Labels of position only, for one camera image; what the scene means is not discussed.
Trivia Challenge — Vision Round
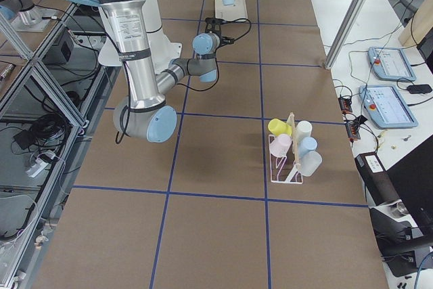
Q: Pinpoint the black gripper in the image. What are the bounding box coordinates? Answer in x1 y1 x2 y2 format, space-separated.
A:
211 30 234 47

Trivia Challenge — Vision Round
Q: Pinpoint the yellow plastic cup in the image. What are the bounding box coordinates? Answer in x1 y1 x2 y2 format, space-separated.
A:
267 118 292 137

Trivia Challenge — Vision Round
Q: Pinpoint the cream plastic cup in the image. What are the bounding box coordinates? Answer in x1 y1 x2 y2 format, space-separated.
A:
296 120 313 141

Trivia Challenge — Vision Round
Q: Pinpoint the pink plastic cup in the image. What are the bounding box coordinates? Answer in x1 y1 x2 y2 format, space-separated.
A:
269 133 292 158

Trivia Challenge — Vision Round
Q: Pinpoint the light blue plastic cup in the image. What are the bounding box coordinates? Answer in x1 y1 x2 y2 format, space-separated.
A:
298 137 317 158

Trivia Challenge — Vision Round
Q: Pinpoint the grey plastic cup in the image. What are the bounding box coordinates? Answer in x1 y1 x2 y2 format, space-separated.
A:
300 151 323 177

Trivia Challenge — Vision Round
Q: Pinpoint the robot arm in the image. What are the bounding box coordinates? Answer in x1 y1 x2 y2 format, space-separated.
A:
67 0 235 143

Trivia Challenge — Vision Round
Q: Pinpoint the cream bunny serving tray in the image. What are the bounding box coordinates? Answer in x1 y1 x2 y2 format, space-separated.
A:
214 0 248 21

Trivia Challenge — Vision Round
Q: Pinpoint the far teach pendant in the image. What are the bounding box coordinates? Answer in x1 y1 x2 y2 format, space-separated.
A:
367 47 416 82

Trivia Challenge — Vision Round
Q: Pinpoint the teach pendant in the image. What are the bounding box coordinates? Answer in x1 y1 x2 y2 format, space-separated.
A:
359 85 418 129
367 47 416 82

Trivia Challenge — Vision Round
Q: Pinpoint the near teach pendant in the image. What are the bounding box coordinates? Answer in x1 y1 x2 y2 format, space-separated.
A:
359 85 418 129

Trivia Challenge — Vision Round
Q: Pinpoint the black power adapter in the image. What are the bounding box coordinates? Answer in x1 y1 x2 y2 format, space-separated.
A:
406 84 432 94

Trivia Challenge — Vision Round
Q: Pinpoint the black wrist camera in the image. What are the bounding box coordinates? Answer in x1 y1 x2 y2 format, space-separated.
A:
205 17 224 34

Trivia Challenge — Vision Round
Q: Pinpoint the braided black right cable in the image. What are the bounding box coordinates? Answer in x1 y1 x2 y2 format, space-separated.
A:
114 18 253 145

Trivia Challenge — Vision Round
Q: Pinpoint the white wire cup rack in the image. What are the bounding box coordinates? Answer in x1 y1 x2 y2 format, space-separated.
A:
268 113 305 185

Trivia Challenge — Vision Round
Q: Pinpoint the aluminium frame post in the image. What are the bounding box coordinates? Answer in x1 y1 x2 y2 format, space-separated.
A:
323 0 366 70

